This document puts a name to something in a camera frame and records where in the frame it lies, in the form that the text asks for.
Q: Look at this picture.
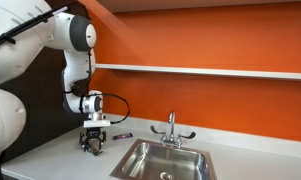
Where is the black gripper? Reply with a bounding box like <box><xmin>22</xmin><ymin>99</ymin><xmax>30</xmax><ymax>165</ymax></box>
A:
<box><xmin>78</xmin><ymin>127</ymin><xmax>107</xmax><ymax>153</ymax></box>

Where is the purple protein bar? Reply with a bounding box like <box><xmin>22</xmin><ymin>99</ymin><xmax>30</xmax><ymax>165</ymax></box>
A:
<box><xmin>111</xmin><ymin>132</ymin><xmax>134</xmax><ymax>141</ymax></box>

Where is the dark wood cabinet panel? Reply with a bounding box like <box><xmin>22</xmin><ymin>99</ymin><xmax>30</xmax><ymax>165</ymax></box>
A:
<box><xmin>0</xmin><ymin>0</ymin><xmax>94</xmax><ymax>164</ymax></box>

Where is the stainless steel sink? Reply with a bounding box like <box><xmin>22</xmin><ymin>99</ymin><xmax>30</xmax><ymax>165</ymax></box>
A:
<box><xmin>109</xmin><ymin>138</ymin><xmax>218</xmax><ymax>180</ymax></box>

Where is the chrome faucet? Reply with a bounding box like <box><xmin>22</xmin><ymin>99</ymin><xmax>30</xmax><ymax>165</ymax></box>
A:
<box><xmin>150</xmin><ymin>111</ymin><xmax>197</xmax><ymax>149</ymax></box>

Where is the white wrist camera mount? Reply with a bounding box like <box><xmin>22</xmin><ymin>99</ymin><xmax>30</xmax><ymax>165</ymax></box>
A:
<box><xmin>83</xmin><ymin>119</ymin><xmax>111</xmax><ymax>129</ymax></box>

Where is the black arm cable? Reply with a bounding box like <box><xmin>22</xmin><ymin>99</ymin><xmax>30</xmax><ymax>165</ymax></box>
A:
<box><xmin>0</xmin><ymin>5</ymin><xmax>131</xmax><ymax>125</ymax></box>

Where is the thin white wall shelf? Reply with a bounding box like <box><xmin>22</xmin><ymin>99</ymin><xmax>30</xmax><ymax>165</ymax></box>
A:
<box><xmin>95</xmin><ymin>63</ymin><xmax>301</xmax><ymax>82</ymax></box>

